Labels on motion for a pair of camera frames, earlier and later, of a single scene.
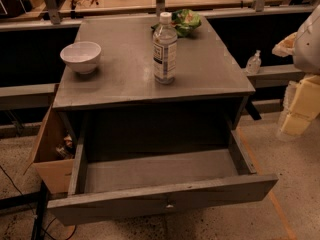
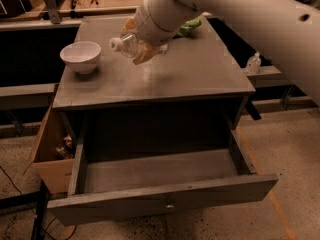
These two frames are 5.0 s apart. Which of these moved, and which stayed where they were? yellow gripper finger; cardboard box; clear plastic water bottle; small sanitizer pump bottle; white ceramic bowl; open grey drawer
Moved: clear plastic water bottle; yellow gripper finger
Stayed: white ceramic bowl; small sanitizer pump bottle; cardboard box; open grey drawer
